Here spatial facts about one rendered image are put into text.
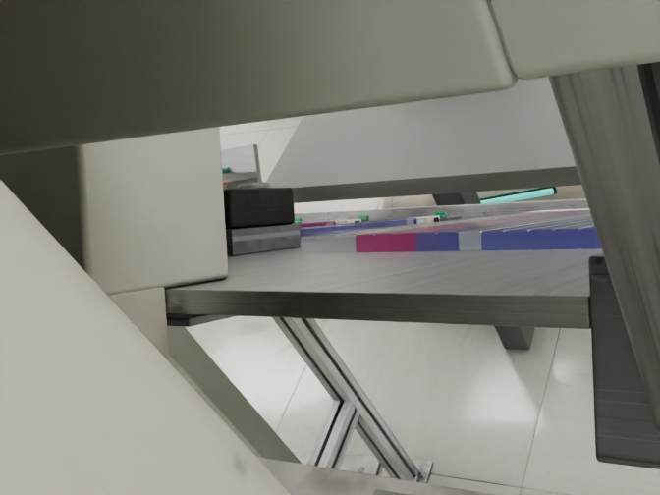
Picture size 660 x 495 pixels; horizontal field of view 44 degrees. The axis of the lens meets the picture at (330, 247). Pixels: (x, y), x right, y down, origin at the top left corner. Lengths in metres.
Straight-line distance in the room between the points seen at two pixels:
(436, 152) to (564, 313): 1.11
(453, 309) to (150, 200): 0.13
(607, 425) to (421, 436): 1.50
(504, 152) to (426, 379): 0.69
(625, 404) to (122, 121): 0.16
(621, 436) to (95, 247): 0.19
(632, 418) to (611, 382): 0.01
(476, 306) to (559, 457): 1.39
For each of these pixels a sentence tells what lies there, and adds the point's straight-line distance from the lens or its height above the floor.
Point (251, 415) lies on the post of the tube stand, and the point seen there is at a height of 0.34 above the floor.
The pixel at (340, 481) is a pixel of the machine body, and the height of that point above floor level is 0.62.
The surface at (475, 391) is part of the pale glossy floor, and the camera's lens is 1.77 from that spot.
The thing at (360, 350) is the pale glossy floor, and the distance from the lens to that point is 1.96.
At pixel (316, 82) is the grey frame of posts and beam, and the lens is 0.15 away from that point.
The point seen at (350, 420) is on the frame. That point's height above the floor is 0.29.
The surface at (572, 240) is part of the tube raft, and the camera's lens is 0.45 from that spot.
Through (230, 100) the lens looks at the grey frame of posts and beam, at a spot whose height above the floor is 1.32.
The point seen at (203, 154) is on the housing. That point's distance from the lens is 0.36.
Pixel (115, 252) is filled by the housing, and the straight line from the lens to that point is 0.32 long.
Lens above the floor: 1.39
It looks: 38 degrees down
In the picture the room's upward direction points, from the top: 32 degrees counter-clockwise
